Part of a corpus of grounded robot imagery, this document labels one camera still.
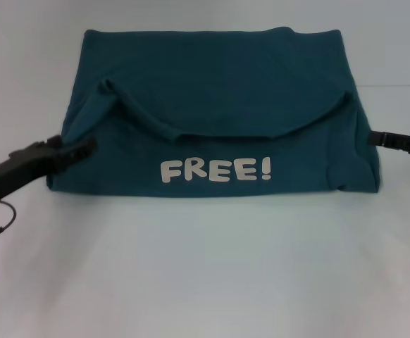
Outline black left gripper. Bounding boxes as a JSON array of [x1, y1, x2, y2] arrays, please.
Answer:
[[0, 134, 98, 197]]

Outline teal blue t-shirt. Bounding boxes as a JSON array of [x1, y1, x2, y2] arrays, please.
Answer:
[[44, 26, 383, 194]]

